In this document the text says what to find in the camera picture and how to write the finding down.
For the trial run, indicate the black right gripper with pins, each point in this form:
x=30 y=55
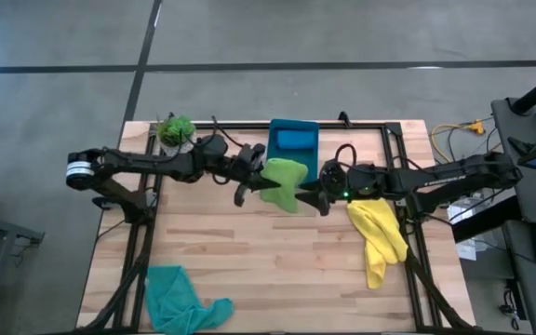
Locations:
x=333 y=179

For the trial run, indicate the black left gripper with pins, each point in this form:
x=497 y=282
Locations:
x=245 y=171

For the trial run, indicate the green microfiber towel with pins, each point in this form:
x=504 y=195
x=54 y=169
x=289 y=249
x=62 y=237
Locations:
x=284 y=183

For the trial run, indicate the blue microfiber towel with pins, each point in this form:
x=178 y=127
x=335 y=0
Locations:
x=296 y=139

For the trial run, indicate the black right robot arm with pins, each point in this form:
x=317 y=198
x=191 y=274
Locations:
x=435 y=181

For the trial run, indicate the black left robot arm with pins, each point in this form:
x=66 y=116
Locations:
x=156 y=163

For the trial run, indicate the yellow microfiber towel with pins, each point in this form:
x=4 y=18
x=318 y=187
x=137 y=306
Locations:
x=379 y=232

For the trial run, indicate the teal microfiber towel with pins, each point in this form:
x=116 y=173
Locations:
x=175 y=302

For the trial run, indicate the blue plastic bin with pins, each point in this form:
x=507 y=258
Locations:
x=312 y=160

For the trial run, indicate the triangle-patterned planter with plant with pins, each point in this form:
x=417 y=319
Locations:
x=175 y=132

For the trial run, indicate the white paper sheets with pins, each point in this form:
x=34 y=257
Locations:
x=465 y=251

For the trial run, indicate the grey desk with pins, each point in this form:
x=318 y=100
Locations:
x=528 y=195

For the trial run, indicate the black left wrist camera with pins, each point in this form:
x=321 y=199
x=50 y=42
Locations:
x=253 y=152

